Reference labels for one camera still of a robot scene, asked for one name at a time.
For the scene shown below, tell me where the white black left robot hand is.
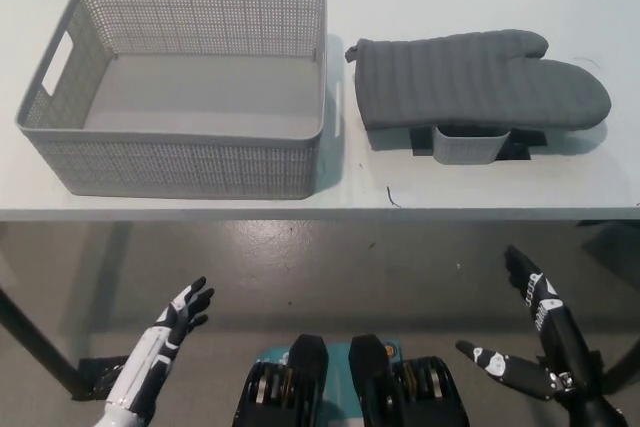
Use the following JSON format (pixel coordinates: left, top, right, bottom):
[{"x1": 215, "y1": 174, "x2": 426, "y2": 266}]
[{"x1": 104, "y1": 275, "x2": 216, "y2": 421}]

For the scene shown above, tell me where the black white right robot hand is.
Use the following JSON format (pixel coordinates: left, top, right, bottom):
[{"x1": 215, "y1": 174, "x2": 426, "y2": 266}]
[{"x1": 455, "y1": 245, "x2": 602, "y2": 402}]

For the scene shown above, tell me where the dark grey oven glove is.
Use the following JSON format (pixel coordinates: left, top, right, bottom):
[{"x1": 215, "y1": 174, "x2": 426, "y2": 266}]
[{"x1": 344, "y1": 29, "x2": 614, "y2": 152}]

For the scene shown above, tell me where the small grey perforated container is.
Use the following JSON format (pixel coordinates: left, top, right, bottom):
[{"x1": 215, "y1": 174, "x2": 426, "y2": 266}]
[{"x1": 432, "y1": 124, "x2": 511, "y2": 168}]

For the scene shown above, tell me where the black teal robot torso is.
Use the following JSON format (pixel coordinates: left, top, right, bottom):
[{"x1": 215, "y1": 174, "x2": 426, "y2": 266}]
[{"x1": 232, "y1": 332, "x2": 474, "y2": 427}]

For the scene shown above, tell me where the large grey perforated basket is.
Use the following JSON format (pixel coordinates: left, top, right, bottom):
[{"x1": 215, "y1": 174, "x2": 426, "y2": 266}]
[{"x1": 13, "y1": 0, "x2": 346, "y2": 201}]

